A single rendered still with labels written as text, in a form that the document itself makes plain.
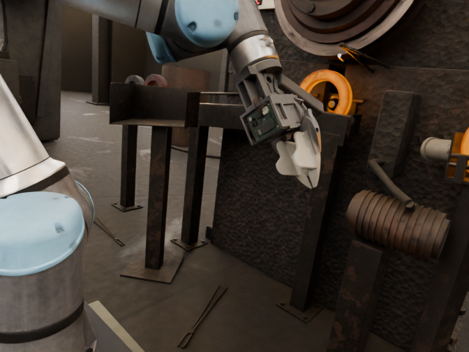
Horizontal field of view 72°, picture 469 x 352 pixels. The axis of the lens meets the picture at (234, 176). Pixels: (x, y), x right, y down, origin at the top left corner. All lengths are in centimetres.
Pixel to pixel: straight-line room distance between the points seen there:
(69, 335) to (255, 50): 48
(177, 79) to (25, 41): 142
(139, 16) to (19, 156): 27
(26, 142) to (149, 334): 75
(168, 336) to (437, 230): 80
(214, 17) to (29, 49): 320
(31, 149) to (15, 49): 296
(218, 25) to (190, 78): 340
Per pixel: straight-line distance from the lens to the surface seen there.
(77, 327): 51
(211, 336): 114
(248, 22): 57
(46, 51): 360
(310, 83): 114
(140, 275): 138
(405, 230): 87
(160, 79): 168
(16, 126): 57
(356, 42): 107
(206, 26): 41
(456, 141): 89
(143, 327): 116
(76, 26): 1156
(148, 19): 43
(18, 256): 43
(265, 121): 51
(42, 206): 48
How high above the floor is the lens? 76
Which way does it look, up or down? 15 degrees down
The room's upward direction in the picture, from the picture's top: 7 degrees clockwise
